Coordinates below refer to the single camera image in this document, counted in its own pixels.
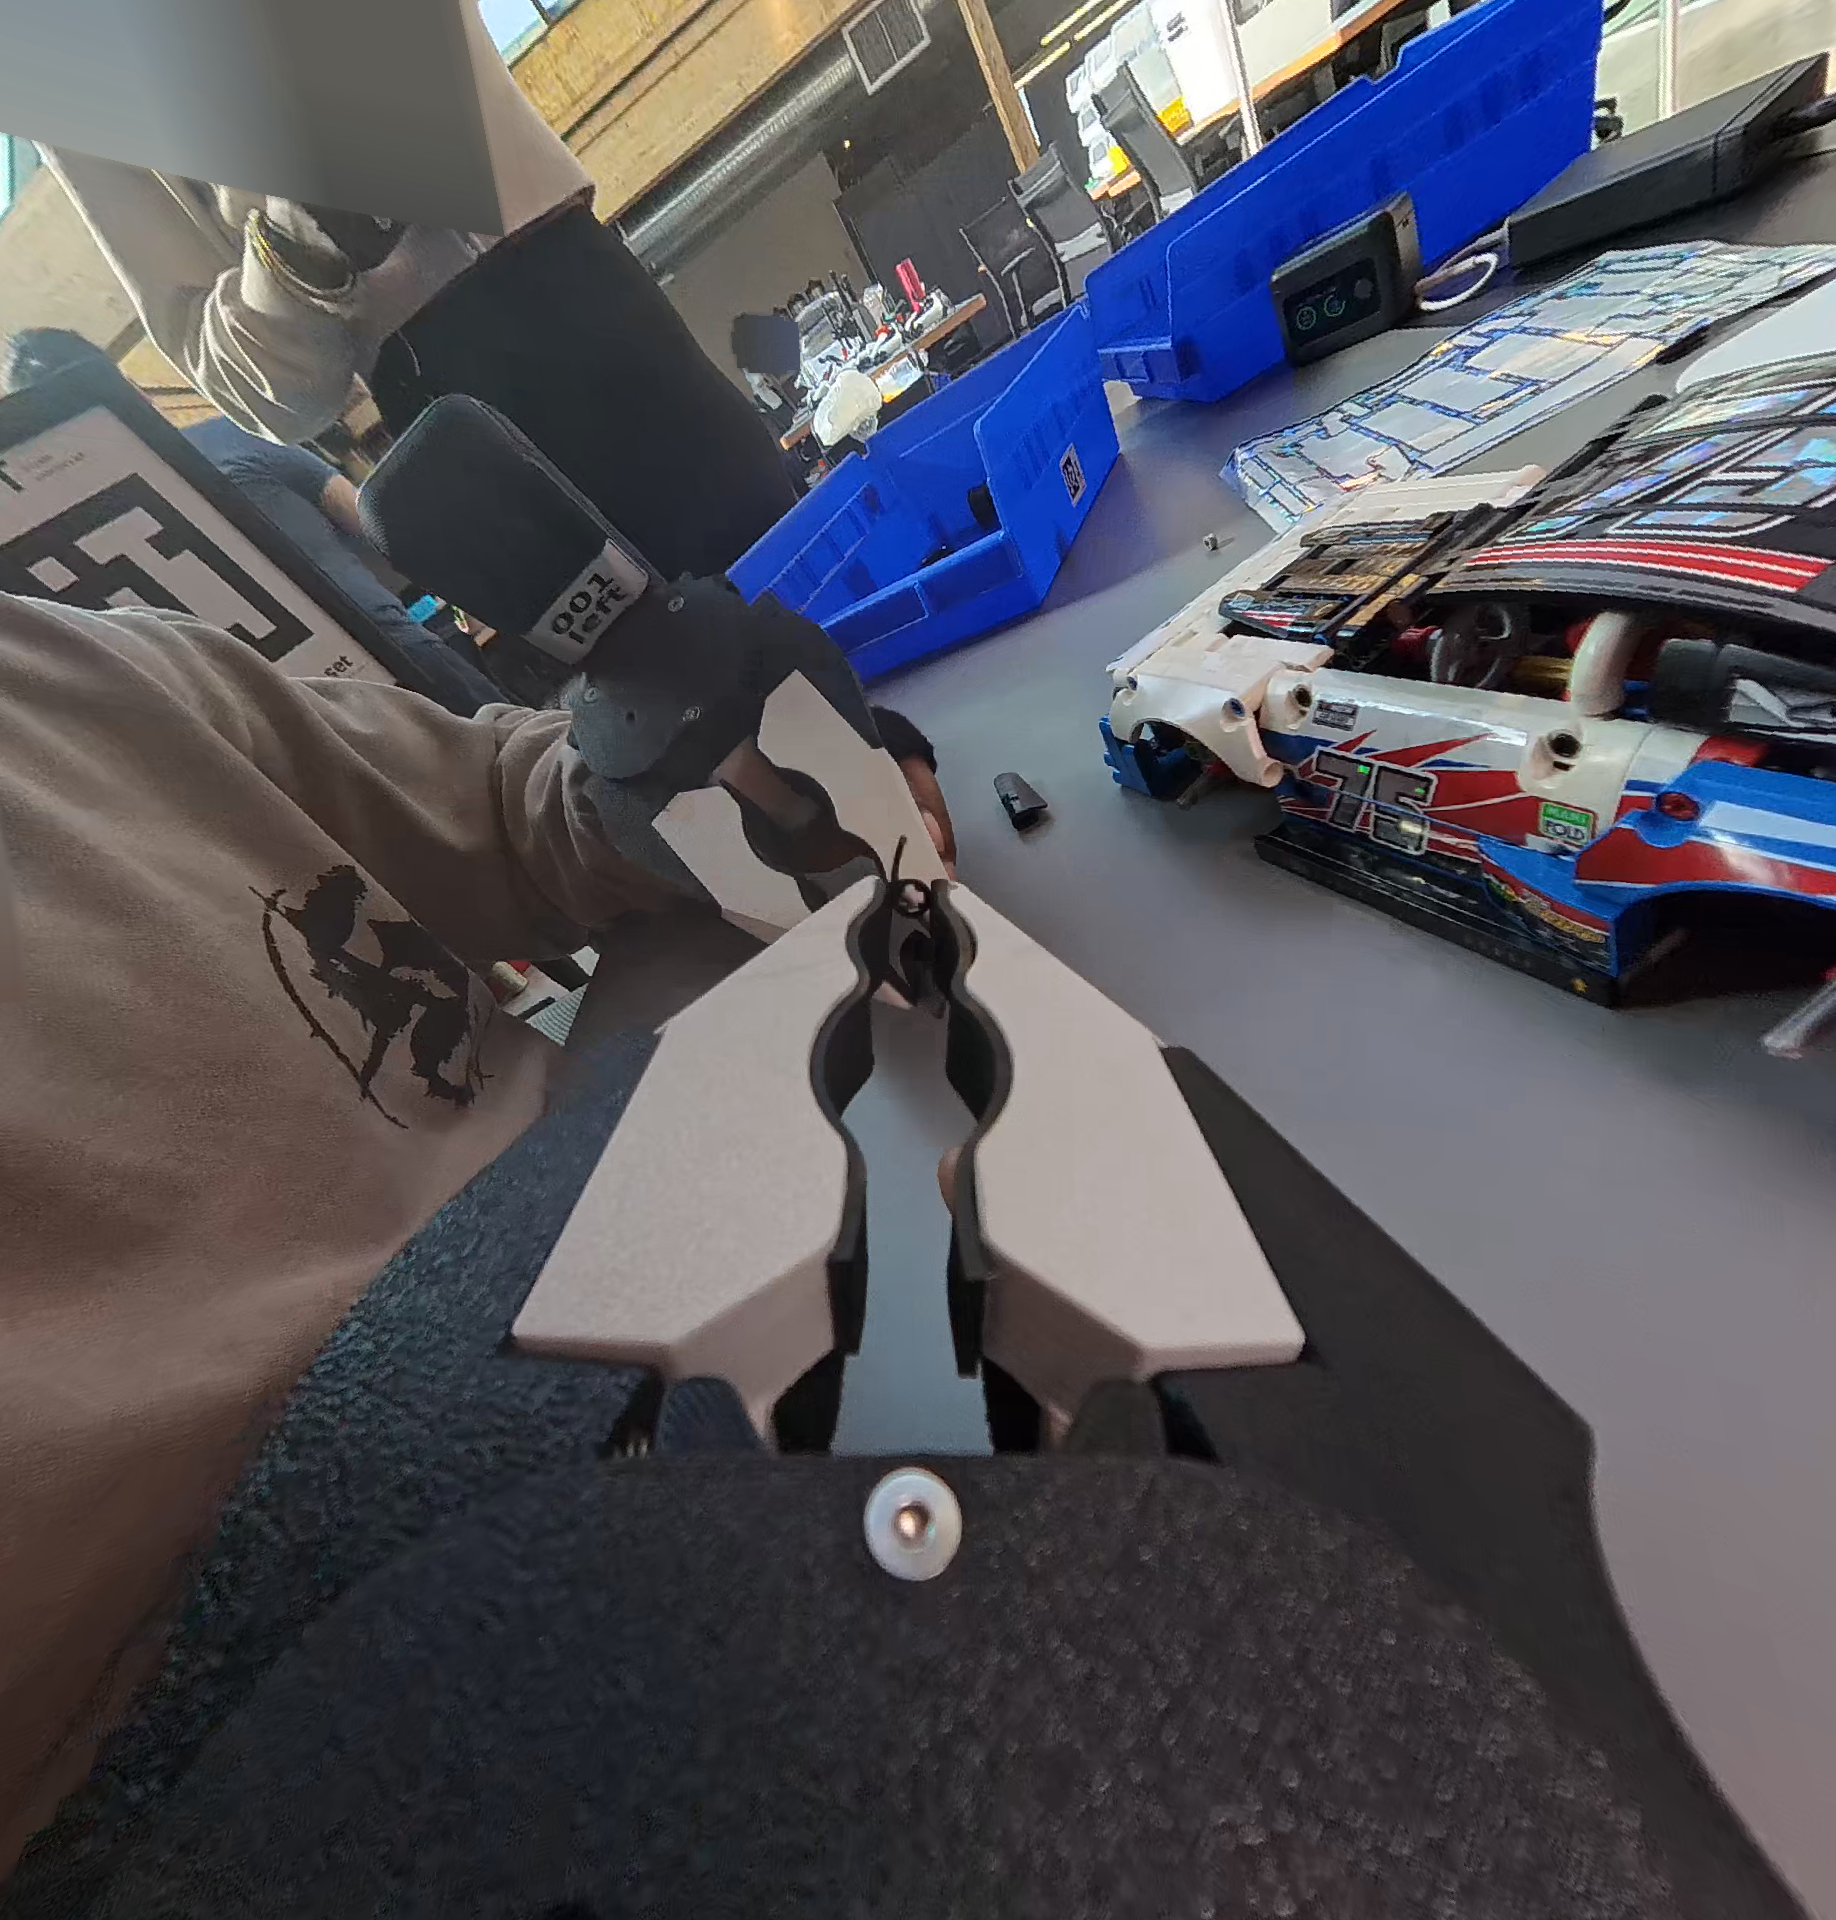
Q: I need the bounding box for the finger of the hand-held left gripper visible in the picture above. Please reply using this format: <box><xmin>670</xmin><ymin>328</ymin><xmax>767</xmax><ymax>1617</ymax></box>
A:
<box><xmin>758</xmin><ymin>674</ymin><xmax>953</xmax><ymax>891</ymax></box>
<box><xmin>659</xmin><ymin>786</ymin><xmax>861</xmax><ymax>943</ymax></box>

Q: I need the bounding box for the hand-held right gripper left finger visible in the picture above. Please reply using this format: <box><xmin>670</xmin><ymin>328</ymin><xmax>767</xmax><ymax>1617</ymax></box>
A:
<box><xmin>510</xmin><ymin>875</ymin><xmax>893</xmax><ymax>1439</ymax></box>

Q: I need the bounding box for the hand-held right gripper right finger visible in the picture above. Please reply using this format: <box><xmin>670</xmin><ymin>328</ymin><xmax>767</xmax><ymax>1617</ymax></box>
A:
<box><xmin>934</xmin><ymin>881</ymin><xmax>1305</xmax><ymax>1423</ymax></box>

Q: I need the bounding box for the person's left forearm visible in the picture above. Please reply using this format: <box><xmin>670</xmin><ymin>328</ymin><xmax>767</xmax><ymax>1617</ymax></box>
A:
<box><xmin>0</xmin><ymin>577</ymin><xmax>711</xmax><ymax>968</ymax></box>

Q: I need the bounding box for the person's left hand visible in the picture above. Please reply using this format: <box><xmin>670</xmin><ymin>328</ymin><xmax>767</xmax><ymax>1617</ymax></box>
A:
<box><xmin>871</xmin><ymin>706</ymin><xmax>961</xmax><ymax>885</ymax></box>

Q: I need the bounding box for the blue plastic bin with divider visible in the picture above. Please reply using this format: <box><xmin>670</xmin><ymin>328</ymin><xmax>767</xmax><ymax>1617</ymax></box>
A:
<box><xmin>727</xmin><ymin>299</ymin><xmax>1121</xmax><ymax>682</ymax></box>

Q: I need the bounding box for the cluttered wooden table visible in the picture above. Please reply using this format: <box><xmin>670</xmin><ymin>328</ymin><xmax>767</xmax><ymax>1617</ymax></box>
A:
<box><xmin>781</xmin><ymin>292</ymin><xmax>989</xmax><ymax>436</ymax></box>

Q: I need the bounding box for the black office chair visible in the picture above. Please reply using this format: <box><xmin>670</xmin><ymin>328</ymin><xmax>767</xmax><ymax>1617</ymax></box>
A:
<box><xmin>961</xmin><ymin>195</ymin><xmax>1062</xmax><ymax>325</ymax></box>
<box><xmin>1091</xmin><ymin>60</ymin><xmax>1198</xmax><ymax>213</ymax></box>
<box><xmin>1006</xmin><ymin>143</ymin><xmax>1117</xmax><ymax>301</ymax></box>

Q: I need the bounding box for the white printed sign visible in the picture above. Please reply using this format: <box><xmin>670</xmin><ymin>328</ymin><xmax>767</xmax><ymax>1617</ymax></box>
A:
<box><xmin>0</xmin><ymin>366</ymin><xmax>398</xmax><ymax>696</ymax></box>

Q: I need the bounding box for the brick-built toy race car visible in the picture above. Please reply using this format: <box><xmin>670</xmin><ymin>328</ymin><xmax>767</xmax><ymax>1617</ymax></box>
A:
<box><xmin>1098</xmin><ymin>348</ymin><xmax>1836</xmax><ymax>1062</ymax></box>

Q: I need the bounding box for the person's beige hoodie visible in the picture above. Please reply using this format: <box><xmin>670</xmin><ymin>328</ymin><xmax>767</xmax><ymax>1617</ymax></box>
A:
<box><xmin>0</xmin><ymin>839</ymin><xmax>606</xmax><ymax>1914</ymax></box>

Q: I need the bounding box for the black device with round displays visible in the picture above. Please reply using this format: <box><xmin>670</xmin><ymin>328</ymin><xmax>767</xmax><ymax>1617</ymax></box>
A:
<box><xmin>1269</xmin><ymin>192</ymin><xmax>1422</xmax><ymax>366</ymax></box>

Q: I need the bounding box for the stack of clear storage boxes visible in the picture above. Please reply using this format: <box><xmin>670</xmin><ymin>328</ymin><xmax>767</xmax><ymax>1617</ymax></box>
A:
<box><xmin>1066</xmin><ymin>0</ymin><xmax>1235</xmax><ymax>169</ymax></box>

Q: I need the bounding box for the long blue plastic bin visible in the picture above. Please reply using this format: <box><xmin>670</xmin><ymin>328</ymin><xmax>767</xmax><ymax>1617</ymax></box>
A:
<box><xmin>1083</xmin><ymin>0</ymin><xmax>1601</xmax><ymax>404</ymax></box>

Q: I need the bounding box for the holographic sticker sheet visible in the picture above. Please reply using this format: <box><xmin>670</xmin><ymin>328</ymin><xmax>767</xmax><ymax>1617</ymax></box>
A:
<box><xmin>1221</xmin><ymin>239</ymin><xmax>1836</xmax><ymax>530</ymax></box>

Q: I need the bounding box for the long wooden table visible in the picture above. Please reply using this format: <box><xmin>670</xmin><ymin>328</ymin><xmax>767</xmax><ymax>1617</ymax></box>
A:
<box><xmin>1098</xmin><ymin>0</ymin><xmax>1459</xmax><ymax>204</ymax></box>

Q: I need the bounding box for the black power adapter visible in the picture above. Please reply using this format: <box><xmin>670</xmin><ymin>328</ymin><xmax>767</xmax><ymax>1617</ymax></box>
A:
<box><xmin>1504</xmin><ymin>54</ymin><xmax>1836</xmax><ymax>272</ymax></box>

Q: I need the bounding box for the grey ceiling duct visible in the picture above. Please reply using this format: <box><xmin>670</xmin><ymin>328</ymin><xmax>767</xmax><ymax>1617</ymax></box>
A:
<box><xmin>619</xmin><ymin>30</ymin><xmax>1011</xmax><ymax>269</ymax></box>

